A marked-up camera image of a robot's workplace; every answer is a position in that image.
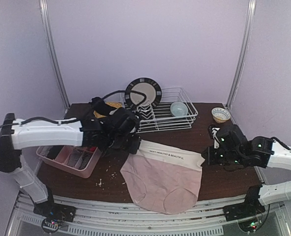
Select grey white striped underwear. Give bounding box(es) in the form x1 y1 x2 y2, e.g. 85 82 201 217
67 149 83 167

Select pink white underwear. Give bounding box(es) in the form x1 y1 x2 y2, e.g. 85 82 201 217
120 140 205 214

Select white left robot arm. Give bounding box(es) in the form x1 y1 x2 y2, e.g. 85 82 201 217
0 108 141 204

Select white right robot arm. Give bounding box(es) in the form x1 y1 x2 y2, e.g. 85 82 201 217
202 124 291 207

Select striped rolled underwear in box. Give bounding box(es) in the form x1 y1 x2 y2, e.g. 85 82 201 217
79 153 92 170

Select yellow plate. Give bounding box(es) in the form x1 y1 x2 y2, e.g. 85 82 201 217
93 102 122 118

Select black sock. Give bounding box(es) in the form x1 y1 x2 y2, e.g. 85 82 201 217
89 97 113 116

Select patterned ceramic bowl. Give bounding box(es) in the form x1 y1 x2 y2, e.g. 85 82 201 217
211 107 231 123

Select pink plastic organizer box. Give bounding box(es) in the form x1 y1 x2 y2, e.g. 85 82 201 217
36 146 102 178

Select black rimmed beige plate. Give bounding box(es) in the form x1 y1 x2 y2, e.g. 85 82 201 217
124 77 162 109

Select light blue bowl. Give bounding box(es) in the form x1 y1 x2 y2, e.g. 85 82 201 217
170 101 188 117

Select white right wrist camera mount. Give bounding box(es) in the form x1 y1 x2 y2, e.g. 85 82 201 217
207 124 220 140

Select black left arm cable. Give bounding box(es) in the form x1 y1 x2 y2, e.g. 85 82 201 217
0 89 148 173

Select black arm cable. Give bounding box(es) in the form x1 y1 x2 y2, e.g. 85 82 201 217
270 137 291 152
0 89 148 173

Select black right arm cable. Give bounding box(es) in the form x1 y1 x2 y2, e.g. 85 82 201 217
270 137 291 152

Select white wire dish rack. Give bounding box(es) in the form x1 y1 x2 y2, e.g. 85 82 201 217
131 88 198 133

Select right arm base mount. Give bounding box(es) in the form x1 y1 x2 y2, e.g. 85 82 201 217
223 202 266 234

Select aluminium front rail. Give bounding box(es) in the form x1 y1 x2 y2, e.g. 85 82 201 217
4 193 291 236

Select left aluminium frame post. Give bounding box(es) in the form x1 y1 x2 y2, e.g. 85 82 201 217
39 0 70 110

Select aluminium frame post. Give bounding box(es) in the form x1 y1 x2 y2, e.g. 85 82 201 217
226 0 257 110
39 0 70 110

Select right aluminium frame post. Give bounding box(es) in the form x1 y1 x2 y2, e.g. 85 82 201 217
226 0 257 110

